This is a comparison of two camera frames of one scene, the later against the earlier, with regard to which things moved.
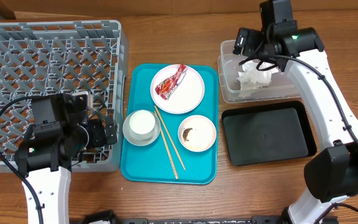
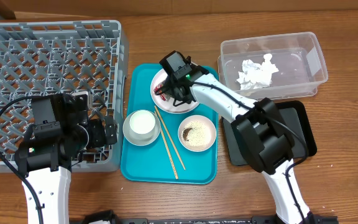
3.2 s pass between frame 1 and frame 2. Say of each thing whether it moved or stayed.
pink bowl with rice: stayed
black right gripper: moved
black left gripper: stayed
